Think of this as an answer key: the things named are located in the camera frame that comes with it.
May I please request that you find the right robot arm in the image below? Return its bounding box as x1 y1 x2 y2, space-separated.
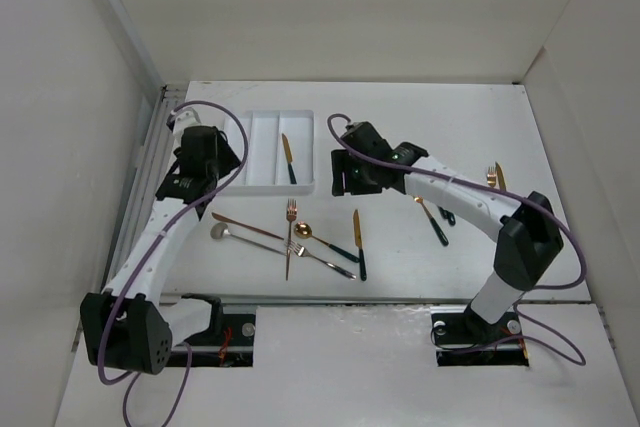
331 122 564 342

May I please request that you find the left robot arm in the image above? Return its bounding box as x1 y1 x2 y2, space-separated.
80 101 247 385

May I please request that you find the rose gold fork right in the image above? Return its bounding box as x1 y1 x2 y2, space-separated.
486 166 497 188

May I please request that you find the silver spoon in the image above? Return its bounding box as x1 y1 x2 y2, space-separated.
210 222 286 256

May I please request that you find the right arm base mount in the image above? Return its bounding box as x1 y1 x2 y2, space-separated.
430 311 529 367

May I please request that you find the white cutlery tray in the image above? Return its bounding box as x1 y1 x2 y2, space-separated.
223 110 316 196

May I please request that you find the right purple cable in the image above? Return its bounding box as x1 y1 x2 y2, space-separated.
326 113 587 368

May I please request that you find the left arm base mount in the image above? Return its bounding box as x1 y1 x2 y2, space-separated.
186 313 256 368

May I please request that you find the rose gold fork long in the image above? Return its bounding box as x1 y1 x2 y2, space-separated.
285 198 298 281

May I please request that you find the silver rose fork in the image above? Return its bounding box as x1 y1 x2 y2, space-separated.
285 240 356 280

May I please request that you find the gold fork green handle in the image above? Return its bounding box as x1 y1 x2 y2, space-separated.
414 196 449 247

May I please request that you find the rose gold knife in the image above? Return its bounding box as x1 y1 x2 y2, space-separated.
211 212 286 241

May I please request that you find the gold knife green handle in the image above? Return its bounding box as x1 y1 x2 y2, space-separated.
495 162 507 191
353 209 368 282
281 133 297 185

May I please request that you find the gold spoon green handle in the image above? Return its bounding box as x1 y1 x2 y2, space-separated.
294 222 359 263
438 207 456 226

